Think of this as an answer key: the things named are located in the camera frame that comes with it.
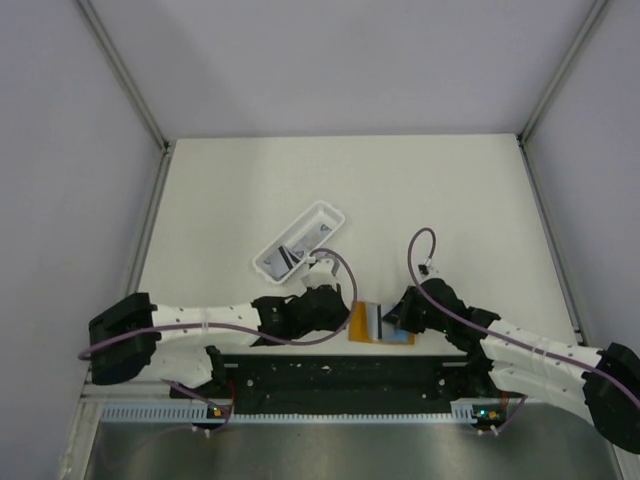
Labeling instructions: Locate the silver stripe card in basket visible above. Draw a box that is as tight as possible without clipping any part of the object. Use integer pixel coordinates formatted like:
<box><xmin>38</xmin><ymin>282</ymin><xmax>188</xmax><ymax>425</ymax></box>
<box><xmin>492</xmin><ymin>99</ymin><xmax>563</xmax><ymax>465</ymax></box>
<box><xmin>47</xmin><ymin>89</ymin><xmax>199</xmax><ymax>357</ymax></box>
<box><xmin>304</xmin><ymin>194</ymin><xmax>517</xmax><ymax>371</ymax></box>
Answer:
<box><xmin>263</xmin><ymin>246</ymin><xmax>299</xmax><ymax>281</ymax></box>

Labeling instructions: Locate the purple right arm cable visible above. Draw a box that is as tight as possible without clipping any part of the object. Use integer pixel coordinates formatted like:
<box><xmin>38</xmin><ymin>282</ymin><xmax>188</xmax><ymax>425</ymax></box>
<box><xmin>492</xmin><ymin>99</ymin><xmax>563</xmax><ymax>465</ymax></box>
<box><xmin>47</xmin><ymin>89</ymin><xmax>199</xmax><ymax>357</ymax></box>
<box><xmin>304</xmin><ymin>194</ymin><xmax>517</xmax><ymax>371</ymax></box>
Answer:
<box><xmin>408</xmin><ymin>227</ymin><xmax>640</xmax><ymax>431</ymax></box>

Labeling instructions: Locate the white plastic basket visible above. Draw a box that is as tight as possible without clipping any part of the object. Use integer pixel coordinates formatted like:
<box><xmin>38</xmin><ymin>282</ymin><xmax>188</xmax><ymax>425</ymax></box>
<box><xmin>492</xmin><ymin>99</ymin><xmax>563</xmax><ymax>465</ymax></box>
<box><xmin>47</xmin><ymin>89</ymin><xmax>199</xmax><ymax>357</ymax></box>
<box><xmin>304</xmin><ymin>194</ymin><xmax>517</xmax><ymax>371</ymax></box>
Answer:
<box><xmin>252</xmin><ymin>200</ymin><xmax>346</xmax><ymax>285</ymax></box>

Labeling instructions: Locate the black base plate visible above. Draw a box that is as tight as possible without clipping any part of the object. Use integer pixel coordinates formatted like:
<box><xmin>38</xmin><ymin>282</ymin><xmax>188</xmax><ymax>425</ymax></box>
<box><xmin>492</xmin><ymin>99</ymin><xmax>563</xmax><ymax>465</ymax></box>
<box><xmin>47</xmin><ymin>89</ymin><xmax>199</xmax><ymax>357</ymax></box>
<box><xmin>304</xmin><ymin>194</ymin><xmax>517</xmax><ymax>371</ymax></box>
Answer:
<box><xmin>195</xmin><ymin>355</ymin><xmax>501</xmax><ymax>414</ymax></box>

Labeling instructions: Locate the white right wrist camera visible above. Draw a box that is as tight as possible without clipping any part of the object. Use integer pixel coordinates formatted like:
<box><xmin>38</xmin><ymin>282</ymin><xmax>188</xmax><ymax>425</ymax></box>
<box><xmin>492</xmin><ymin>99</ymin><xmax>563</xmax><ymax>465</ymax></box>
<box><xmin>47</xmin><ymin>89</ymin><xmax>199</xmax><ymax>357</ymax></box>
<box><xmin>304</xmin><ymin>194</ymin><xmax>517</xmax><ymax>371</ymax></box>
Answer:
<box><xmin>418</xmin><ymin>259</ymin><xmax>438</xmax><ymax>277</ymax></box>

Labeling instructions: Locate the aluminium frame post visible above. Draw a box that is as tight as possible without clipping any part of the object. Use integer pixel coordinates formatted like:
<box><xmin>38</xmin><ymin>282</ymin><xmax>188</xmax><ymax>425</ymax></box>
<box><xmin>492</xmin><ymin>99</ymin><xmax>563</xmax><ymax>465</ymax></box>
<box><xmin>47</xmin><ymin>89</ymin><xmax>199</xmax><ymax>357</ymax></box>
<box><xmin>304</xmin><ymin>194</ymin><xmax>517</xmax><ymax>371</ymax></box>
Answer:
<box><xmin>73</xmin><ymin>1</ymin><xmax>173</xmax><ymax>295</ymax></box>
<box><xmin>516</xmin><ymin>0</ymin><xmax>613</xmax><ymax>345</ymax></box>

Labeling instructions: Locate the silver VIP card in basket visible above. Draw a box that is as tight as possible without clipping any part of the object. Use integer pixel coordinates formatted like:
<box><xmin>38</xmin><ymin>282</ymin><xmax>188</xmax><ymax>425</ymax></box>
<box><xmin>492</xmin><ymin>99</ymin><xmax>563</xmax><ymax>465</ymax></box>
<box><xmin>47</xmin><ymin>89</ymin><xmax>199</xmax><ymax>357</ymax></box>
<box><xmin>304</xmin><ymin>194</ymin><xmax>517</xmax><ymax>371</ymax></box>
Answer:
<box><xmin>300</xmin><ymin>222</ymin><xmax>332</xmax><ymax>250</ymax></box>

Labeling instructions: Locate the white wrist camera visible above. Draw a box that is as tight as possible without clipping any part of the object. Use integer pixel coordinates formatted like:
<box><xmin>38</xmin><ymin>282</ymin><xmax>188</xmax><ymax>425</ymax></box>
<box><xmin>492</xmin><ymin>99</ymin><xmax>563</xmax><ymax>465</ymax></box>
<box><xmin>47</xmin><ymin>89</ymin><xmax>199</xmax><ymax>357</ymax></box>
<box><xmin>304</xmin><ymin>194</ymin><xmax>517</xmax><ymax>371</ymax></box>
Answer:
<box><xmin>418</xmin><ymin>259</ymin><xmax>438</xmax><ymax>277</ymax></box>
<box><xmin>302</xmin><ymin>255</ymin><xmax>340</xmax><ymax>289</ymax></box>

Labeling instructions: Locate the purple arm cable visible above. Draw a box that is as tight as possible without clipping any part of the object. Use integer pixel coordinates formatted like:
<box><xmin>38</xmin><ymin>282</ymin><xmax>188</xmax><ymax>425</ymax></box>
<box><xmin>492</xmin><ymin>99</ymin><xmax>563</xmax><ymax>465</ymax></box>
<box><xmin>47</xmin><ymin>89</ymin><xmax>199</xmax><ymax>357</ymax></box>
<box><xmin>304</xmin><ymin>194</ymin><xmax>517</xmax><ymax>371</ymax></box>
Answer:
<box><xmin>408</xmin><ymin>227</ymin><xmax>640</xmax><ymax>431</ymax></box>
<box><xmin>77</xmin><ymin>248</ymin><xmax>357</xmax><ymax>431</ymax></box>

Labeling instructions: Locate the yellow leather card holder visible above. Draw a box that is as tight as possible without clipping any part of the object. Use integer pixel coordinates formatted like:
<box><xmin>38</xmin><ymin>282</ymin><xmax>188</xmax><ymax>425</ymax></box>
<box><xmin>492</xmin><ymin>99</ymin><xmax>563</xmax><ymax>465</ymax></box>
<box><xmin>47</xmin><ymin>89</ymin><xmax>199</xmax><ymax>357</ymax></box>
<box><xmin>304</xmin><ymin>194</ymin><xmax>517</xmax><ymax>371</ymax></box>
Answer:
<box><xmin>348</xmin><ymin>302</ymin><xmax>415</xmax><ymax>345</ymax></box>

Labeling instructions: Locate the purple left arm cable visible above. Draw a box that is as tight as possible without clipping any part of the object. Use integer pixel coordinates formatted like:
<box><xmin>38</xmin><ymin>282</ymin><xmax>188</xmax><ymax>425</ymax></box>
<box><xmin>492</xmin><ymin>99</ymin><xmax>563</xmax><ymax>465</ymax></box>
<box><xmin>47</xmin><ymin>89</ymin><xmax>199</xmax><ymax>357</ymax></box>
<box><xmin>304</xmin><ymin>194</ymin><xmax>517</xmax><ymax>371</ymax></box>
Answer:
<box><xmin>77</xmin><ymin>248</ymin><xmax>357</xmax><ymax>431</ymax></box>

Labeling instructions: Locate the left aluminium frame post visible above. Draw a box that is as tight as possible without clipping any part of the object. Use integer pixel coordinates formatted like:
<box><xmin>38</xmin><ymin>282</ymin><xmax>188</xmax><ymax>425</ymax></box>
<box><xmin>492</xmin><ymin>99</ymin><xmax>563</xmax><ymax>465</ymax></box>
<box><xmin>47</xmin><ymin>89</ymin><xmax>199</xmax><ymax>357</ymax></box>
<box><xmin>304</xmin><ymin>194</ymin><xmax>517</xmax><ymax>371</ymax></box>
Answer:
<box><xmin>73</xmin><ymin>1</ymin><xmax>173</xmax><ymax>295</ymax></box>

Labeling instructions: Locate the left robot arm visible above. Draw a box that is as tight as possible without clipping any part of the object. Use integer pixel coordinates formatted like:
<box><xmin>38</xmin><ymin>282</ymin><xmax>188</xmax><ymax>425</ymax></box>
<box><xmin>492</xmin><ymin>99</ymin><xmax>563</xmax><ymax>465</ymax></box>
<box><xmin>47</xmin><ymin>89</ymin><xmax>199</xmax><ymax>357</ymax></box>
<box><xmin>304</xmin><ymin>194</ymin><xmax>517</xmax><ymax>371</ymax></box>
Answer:
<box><xmin>78</xmin><ymin>284</ymin><xmax>356</xmax><ymax>397</ymax></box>

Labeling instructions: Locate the silver card black stripe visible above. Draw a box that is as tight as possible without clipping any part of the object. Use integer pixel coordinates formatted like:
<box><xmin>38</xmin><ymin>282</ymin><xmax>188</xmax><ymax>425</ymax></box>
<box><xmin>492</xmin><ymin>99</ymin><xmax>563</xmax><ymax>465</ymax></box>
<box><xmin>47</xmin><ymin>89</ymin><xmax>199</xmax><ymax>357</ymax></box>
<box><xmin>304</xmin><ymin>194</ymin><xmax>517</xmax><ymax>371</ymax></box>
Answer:
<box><xmin>365</xmin><ymin>303</ymin><xmax>384</xmax><ymax>342</ymax></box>

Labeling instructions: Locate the right aluminium frame post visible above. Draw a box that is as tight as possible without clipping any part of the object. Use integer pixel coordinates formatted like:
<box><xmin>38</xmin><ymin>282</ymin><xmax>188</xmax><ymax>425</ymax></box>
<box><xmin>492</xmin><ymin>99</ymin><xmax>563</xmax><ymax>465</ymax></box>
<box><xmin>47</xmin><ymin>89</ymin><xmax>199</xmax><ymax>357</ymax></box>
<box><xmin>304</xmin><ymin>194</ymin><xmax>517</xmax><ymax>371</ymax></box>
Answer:
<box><xmin>516</xmin><ymin>0</ymin><xmax>613</xmax><ymax>345</ymax></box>

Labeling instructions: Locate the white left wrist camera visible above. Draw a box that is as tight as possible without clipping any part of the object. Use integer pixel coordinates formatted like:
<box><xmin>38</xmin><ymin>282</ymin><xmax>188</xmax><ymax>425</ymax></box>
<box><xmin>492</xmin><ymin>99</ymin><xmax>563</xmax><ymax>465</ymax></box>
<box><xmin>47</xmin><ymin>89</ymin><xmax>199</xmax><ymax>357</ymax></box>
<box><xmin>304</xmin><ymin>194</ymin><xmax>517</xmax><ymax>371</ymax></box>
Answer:
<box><xmin>302</xmin><ymin>255</ymin><xmax>340</xmax><ymax>289</ymax></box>

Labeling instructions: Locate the silver diamond card in basket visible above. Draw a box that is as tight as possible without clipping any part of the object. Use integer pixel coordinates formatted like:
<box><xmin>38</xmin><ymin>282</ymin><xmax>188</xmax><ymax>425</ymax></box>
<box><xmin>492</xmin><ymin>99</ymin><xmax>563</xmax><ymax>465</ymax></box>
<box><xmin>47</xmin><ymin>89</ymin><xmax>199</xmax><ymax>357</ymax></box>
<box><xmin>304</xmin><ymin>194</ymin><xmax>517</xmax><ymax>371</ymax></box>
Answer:
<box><xmin>290</xmin><ymin>242</ymin><xmax>308</xmax><ymax>259</ymax></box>

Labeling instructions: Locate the white slotted cable duct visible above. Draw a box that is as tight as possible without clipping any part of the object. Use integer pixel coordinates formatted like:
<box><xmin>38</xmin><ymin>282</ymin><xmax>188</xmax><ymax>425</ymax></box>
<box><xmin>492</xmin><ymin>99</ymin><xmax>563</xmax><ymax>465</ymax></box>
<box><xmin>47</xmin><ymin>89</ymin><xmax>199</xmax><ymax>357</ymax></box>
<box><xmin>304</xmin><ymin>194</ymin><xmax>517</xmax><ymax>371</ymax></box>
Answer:
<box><xmin>99</xmin><ymin>398</ymin><xmax>505</xmax><ymax>425</ymax></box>

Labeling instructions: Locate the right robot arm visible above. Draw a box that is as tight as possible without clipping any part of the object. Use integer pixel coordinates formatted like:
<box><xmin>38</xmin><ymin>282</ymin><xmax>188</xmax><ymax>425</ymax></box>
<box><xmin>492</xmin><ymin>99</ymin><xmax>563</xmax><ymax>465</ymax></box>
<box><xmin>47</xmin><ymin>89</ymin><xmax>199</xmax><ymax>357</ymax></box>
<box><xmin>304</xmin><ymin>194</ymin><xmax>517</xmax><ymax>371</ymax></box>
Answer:
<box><xmin>383</xmin><ymin>278</ymin><xmax>639</xmax><ymax>454</ymax></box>

